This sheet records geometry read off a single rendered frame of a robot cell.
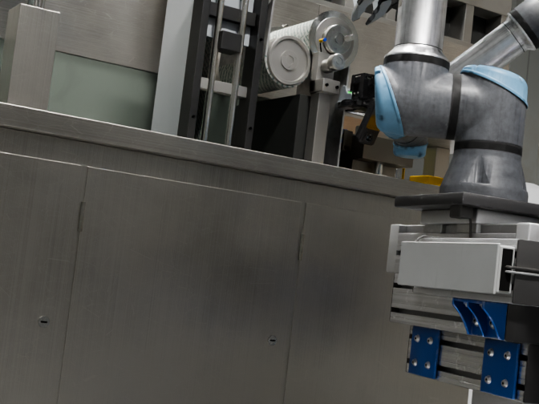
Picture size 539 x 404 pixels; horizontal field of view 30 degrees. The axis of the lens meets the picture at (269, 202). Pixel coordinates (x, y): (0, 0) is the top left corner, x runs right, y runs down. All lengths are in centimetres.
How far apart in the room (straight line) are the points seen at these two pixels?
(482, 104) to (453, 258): 36
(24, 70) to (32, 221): 47
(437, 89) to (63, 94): 111
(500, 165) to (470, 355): 32
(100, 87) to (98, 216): 72
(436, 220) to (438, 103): 20
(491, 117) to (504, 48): 43
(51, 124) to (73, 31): 73
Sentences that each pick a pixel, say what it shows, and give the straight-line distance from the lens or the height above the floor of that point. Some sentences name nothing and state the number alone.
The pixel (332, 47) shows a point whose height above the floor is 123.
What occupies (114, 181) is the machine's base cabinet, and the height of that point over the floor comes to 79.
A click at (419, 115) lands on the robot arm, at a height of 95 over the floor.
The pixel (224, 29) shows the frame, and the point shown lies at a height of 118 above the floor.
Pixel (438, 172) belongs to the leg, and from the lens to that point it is 335.
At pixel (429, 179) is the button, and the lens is 234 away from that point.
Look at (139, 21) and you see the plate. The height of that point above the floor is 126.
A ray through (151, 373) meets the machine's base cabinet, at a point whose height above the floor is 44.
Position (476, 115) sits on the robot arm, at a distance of 174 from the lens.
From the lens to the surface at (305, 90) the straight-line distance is 271.
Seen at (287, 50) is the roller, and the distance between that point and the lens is 245.
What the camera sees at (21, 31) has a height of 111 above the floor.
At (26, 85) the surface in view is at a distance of 224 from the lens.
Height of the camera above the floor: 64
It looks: 4 degrees up
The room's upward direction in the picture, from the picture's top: 7 degrees clockwise
